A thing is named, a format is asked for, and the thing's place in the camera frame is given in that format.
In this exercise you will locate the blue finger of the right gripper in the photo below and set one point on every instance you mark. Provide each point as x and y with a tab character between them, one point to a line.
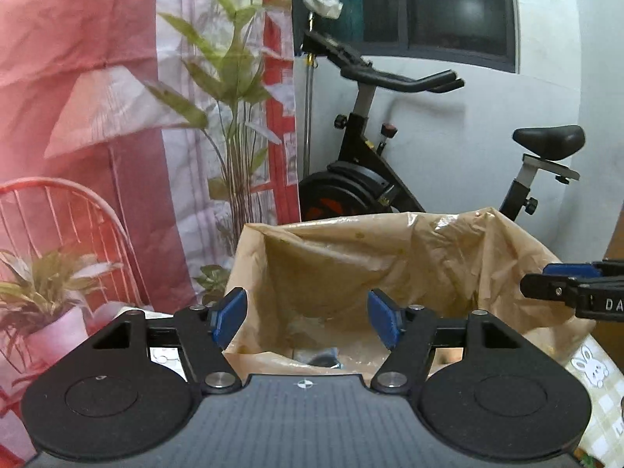
571	270

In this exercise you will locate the black exercise bike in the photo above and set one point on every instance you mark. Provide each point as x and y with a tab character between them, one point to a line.
412	145

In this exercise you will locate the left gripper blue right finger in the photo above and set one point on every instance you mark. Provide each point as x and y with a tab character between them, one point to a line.
409	336

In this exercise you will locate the cardboard box with plastic liner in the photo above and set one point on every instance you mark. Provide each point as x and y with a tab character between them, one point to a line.
308	283

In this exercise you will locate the printed room backdrop cloth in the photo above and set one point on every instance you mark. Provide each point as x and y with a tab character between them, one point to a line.
138	139

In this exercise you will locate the wooden door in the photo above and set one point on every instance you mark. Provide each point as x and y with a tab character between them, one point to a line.
615	249

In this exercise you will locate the checkered bunny tablecloth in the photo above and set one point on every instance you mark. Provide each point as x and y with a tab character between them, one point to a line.
603	437

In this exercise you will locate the dark window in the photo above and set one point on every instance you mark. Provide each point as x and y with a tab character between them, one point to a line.
479	32

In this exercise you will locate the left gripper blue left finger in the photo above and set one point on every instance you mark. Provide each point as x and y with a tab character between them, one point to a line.
204	332

